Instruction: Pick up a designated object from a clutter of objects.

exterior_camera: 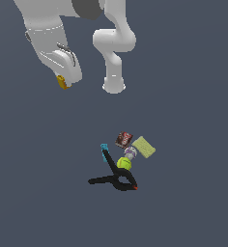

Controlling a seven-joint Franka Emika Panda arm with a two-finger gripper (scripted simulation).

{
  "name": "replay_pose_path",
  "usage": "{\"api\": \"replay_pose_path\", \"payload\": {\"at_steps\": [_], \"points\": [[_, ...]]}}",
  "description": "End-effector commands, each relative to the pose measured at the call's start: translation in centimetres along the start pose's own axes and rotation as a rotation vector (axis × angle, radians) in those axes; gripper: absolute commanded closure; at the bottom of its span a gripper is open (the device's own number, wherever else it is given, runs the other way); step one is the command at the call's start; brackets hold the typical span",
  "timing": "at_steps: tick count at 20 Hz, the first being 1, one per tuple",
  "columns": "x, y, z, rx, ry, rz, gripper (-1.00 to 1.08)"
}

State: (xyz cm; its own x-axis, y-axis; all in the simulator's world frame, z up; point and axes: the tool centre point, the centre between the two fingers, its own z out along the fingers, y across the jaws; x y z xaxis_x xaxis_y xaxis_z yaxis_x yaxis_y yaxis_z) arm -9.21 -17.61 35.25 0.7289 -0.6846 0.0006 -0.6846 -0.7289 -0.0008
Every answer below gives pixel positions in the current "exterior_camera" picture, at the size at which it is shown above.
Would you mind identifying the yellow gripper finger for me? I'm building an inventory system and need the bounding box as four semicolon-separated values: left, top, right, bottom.
56;74;71;91

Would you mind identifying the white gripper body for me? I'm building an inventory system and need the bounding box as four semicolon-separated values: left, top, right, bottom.
38;42;83;87

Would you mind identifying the teal marker pen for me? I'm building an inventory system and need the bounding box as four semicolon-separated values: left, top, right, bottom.
100;143;110;164

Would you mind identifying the dark red pudding box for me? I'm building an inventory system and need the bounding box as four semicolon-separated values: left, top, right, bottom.
115;131;133;150

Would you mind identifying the small white purple cup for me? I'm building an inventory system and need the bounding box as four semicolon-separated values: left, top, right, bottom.
124;146;138;160

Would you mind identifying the yellow-green tennis ball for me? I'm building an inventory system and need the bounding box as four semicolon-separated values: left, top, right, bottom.
116;156;132;171

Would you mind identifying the pale yellow sponge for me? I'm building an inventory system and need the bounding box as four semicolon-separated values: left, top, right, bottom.
131;135;157;159

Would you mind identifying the black spring clamp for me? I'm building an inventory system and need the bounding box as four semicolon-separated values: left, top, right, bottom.
88;150;139;192

